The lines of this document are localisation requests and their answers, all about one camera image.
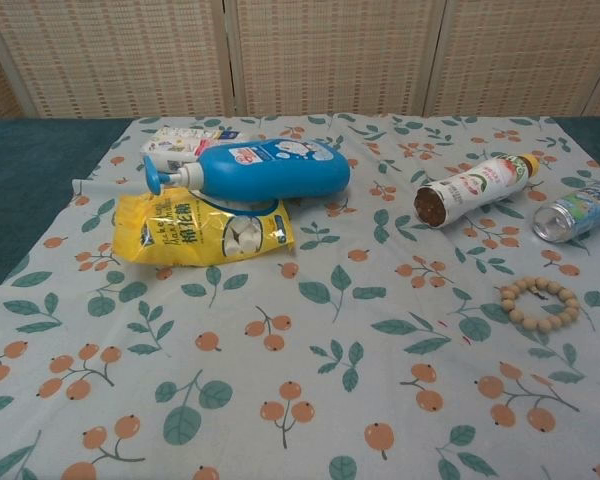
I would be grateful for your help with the blue pump lotion bottle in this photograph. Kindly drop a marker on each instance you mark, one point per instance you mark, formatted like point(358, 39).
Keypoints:
point(280, 172)

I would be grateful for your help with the yellow marshmallow bag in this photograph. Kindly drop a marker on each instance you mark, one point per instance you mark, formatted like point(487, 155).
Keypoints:
point(180, 235)

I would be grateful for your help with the white printed snack package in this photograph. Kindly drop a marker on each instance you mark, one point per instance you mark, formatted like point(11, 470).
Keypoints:
point(175, 145)

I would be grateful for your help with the floral fruit print tablecloth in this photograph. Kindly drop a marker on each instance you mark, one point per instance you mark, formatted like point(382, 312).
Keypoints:
point(300, 400)

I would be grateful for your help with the tea bottle with yellow cap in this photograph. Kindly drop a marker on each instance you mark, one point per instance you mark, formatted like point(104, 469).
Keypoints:
point(475, 190)

